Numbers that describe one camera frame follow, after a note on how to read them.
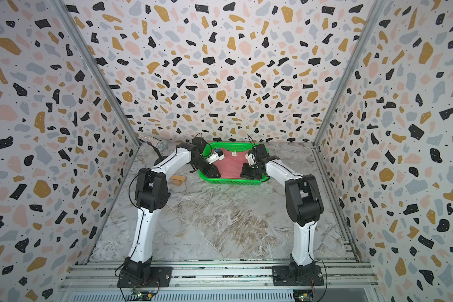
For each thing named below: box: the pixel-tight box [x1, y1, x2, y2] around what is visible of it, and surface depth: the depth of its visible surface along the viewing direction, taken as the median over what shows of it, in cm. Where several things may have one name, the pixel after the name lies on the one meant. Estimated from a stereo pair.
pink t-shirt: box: [213, 147, 250, 179], surface depth 104 cm
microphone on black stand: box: [138, 134, 170, 166], surface depth 94 cm
